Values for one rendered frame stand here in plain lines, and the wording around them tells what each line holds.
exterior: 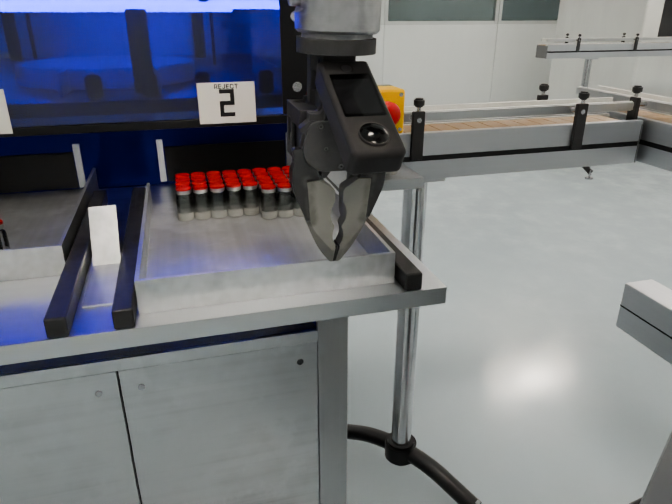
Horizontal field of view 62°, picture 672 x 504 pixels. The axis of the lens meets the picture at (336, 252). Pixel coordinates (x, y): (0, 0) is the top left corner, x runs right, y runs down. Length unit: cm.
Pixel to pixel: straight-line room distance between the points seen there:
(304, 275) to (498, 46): 590
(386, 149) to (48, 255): 40
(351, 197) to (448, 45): 561
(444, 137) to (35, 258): 75
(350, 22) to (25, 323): 40
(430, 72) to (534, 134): 486
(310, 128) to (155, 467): 83
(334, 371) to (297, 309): 57
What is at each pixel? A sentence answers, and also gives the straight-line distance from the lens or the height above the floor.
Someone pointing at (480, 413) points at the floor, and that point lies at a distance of 187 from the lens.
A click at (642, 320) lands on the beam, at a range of 150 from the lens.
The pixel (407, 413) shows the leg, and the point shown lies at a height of 24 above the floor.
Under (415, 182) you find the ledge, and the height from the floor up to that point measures 87.
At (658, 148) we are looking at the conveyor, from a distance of 138.
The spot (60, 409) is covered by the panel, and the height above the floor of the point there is 52.
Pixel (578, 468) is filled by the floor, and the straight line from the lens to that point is 178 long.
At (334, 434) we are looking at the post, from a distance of 121.
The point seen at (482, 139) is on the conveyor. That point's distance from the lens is 117.
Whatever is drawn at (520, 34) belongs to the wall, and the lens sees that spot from 651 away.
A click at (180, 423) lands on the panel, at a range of 113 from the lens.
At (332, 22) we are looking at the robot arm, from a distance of 50.
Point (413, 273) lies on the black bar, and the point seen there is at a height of 90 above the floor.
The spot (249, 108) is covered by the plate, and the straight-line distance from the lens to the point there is 90.
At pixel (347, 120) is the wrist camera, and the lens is 46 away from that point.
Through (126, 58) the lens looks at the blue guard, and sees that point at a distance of 89.
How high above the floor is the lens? 115
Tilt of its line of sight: 23 degrees down
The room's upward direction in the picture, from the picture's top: straight up
